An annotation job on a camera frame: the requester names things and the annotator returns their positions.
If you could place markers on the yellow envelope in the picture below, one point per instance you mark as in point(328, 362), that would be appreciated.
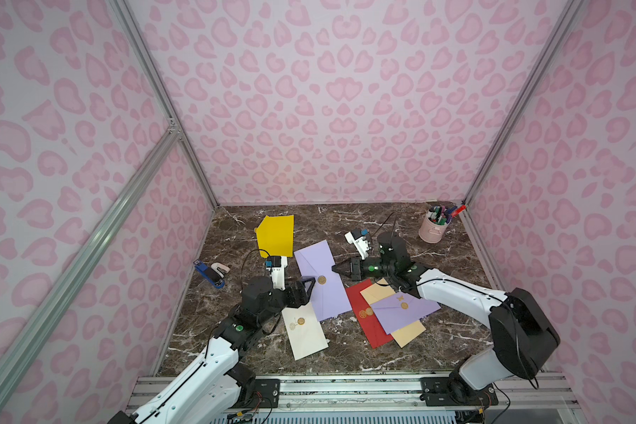
point(275, 236)

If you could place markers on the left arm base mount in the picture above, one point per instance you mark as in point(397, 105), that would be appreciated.
point(254, 392)

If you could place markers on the purple envelope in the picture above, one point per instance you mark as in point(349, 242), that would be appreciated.
point(402, 309)
point(328, 298)

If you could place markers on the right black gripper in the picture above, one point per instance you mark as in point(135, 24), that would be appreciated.
point(355, 268)

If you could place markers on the aluminium front rail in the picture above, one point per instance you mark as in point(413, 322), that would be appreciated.
point(395, 398)

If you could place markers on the blue stapler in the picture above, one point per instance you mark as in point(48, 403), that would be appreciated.
point(215, 273)

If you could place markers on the red envelope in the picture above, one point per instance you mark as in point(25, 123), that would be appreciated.
point(366, 317)

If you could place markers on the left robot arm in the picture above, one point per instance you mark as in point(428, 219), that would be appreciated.
point(217, 379)

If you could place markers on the pink pen cup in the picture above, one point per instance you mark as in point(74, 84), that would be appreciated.
point(431, 232)

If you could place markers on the beige envelope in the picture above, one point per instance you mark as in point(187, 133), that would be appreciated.
point(406, 335)

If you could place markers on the white envelope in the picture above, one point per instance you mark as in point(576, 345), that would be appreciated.
point(304, 331)

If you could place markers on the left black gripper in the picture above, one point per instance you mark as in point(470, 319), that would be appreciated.
point(299, 294)

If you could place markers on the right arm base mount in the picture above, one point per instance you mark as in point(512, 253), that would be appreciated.
point(448, 391)

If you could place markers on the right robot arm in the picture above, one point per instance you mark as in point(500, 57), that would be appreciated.
point(523, 337)

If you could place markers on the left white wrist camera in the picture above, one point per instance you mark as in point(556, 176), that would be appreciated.
point(275, 265)

